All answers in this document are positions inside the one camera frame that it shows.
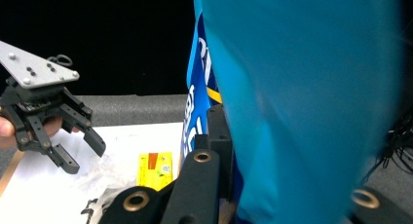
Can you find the yellow snack packet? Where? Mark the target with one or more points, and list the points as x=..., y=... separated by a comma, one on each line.
x=155, y=170

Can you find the blue snack bag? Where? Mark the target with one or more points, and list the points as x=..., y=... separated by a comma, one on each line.
x=308, y=104

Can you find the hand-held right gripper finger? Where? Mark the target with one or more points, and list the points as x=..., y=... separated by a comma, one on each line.
x=217, y=136

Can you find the clear plastic shopping bag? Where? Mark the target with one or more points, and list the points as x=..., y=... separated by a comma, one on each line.
x=110, y=181

